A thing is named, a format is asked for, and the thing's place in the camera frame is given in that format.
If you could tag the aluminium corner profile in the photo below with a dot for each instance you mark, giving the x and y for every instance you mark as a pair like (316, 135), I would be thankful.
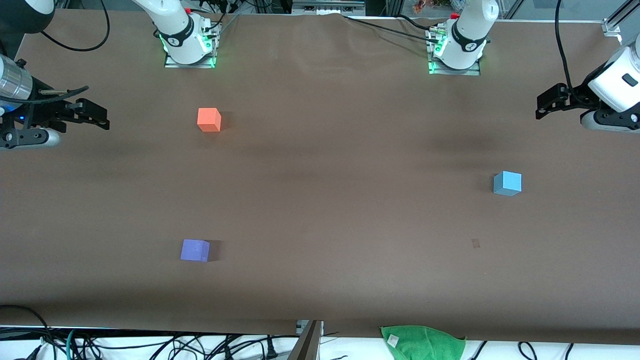
(617, 22)

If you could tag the brown table cover sheet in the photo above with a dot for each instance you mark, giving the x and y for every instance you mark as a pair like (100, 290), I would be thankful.
(350, 250)

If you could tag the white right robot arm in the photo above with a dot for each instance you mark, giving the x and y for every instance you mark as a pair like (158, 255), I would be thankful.
(175, 35)

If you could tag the aluminium frame rail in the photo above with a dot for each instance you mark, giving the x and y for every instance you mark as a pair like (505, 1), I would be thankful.
(327, 7)

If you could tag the aluminium post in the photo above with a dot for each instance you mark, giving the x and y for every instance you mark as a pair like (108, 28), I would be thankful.
(307, 346)

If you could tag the orange foam block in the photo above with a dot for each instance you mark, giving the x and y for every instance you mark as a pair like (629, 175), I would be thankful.
(209, 120)

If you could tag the green cloth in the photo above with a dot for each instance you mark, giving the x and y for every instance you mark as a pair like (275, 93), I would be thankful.
(425, 345)

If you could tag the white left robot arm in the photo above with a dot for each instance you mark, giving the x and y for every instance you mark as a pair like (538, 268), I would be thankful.
(467, 40)

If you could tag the black power plug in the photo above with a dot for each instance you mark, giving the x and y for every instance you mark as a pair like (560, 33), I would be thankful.
(271, 350)

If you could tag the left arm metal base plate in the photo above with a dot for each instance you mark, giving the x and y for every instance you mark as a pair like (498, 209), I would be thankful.
(437, 70)

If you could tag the purple foam block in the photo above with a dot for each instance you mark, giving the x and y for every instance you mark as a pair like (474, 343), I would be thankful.
(195, 250)

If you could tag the light blue foam block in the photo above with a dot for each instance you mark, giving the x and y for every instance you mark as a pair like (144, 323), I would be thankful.
(507, 183)

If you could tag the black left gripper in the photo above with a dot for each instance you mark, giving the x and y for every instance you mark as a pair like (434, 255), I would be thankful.
(571, 97)

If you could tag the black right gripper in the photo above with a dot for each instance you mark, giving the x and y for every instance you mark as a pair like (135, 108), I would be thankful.
(44, 113)

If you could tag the colourful toy pile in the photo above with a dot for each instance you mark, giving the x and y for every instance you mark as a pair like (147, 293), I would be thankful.
(431, 5)

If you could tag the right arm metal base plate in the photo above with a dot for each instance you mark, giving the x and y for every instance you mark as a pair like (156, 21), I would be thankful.
(172, 62)

